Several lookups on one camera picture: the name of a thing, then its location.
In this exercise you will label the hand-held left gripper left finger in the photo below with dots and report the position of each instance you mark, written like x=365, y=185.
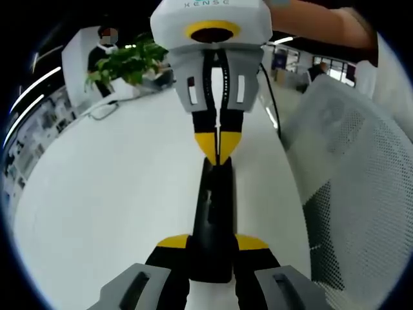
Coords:
x=142, y=284

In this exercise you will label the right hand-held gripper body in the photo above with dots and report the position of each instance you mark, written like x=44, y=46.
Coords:
x=171, y=29

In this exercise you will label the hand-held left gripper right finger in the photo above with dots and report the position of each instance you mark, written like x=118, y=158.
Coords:
x=277, y=287

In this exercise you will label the black remote control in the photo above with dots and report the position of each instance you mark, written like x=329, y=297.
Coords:
x=219, y=210

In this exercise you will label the green potted plant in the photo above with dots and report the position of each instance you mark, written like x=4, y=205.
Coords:
x=129, y=61

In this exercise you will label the white plant pot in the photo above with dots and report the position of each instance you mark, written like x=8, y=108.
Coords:
x=124, y=90

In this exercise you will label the ceiling light strip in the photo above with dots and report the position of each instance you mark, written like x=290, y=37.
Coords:
x=34, y=85
x=284, y=40
x=21, y=118

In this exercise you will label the white mesh office chair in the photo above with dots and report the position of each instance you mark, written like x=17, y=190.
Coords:
x=355, y=161

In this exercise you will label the person's white shirt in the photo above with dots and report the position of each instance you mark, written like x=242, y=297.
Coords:
x=392, y=80

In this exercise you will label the wall display board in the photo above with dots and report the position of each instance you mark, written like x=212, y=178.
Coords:
x=48, y=119

